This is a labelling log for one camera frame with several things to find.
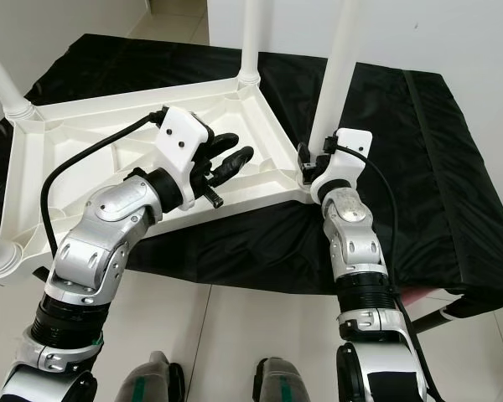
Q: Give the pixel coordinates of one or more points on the white plastic table leg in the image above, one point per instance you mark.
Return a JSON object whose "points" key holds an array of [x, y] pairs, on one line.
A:
{"points": [[0, 255], [250, 42], [337, 75], [4, 84]]}

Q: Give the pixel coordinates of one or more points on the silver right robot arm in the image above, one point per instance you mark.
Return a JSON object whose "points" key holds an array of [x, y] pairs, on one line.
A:
{"points": [[356, 243]]}

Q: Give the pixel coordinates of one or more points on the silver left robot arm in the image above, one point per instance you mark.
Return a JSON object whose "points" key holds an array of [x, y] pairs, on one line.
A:
{"points": [[101, 243]]}

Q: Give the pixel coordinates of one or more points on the black table cloth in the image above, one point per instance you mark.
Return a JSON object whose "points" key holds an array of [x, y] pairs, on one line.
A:
{"points": [[444, 167]]}

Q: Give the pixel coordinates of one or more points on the grey metal table leg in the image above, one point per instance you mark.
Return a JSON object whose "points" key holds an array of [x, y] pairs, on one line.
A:
{"points": [[436, 318]]}

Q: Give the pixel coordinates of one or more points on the grey left robot foot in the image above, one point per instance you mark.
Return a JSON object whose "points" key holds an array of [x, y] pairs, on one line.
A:
{"points": [[151, 378]]}

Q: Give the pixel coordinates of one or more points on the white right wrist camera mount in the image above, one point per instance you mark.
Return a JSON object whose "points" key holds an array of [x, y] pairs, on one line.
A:
{"points": [[344, 163]]}

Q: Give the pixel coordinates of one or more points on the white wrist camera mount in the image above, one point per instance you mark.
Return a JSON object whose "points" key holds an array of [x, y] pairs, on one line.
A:
{"points": [[183, 142], [344, 163]]}

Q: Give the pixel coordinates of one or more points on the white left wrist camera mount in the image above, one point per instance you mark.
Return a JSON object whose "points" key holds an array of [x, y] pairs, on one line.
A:
{"points": [[183, 142]]}

